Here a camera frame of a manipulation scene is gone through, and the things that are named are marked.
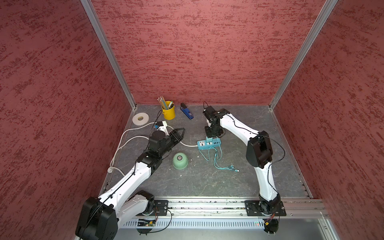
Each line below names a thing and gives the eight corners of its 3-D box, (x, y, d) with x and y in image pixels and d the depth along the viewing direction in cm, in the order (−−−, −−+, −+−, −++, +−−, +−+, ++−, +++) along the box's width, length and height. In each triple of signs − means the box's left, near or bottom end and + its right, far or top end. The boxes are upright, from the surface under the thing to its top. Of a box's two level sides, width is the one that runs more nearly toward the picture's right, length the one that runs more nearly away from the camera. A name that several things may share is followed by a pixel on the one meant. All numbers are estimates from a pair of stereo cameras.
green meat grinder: (173, 170, 88) (171, 163, 80) (177, 159, 93) (175, 151, 84) (185, 173, 87) (184, 166, 79) (188, 161, 92) (187, 153, 83)
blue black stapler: (189, 120, 114) (189, 117, 111) (178, 106, 123) (178, 104, 121) (194, 117, 116) (194, 114, 113) (183, 104, 125) (183, 102, 122)
